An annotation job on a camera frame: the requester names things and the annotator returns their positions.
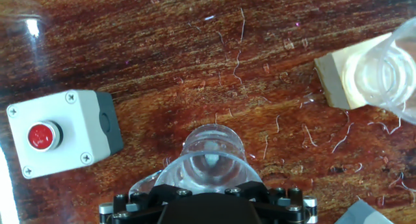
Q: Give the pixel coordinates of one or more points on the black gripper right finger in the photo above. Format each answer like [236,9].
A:
[279,204]

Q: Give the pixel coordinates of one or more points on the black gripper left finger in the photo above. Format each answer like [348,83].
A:
[143,204]

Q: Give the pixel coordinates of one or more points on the clear mug with water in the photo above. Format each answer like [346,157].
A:
[211,165]

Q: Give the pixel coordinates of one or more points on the clear empty plastic cup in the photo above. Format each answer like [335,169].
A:
[390,78]

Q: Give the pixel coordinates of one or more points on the green push button box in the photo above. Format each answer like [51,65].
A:
[360,214]

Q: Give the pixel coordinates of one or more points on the red push button box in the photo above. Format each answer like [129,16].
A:
[71,130]

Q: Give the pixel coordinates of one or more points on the light wooden cube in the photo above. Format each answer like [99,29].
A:
[330,81]

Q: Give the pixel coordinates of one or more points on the glossy wood grain mat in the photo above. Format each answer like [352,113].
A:
[162,55]

